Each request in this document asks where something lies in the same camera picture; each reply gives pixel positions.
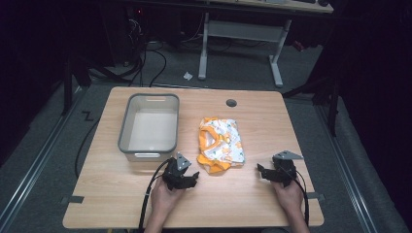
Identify thin black floor cable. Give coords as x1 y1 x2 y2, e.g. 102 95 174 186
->
74 116 102 180

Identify grey rimmed white plastic bin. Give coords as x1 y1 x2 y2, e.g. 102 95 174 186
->
118 92 181 163

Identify black metal stand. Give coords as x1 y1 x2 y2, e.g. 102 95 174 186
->
282 64 341 137
60 57 95 117

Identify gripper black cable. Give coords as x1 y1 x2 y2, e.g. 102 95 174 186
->
138 157 173 231
291 169 310 226

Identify black floor cables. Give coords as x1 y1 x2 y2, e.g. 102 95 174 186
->
86 18 168 87

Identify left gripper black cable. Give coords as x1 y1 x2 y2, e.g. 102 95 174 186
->
138 157 173 231

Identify orange and white patterned garment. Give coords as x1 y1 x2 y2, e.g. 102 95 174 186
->
196 116 247 175

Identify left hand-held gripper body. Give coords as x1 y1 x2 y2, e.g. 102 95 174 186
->
161 151 198 191

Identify grey tape strip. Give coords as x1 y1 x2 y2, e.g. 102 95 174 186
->
306 191 326 201
61 195 86 205

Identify person's left hand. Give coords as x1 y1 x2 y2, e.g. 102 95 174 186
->
151 176 187 216

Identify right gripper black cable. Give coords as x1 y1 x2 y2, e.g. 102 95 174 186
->
291 169 310 226

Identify person's right hand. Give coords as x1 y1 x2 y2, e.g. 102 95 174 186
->
270 180 305 216

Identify white metal desk frame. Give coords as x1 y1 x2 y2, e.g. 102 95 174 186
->
197 12 293 87

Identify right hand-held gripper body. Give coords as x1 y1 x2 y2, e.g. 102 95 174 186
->
260 150 305 188

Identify metal floor rail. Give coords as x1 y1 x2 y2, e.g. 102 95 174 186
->
316 103 381 233
0 86 86 227

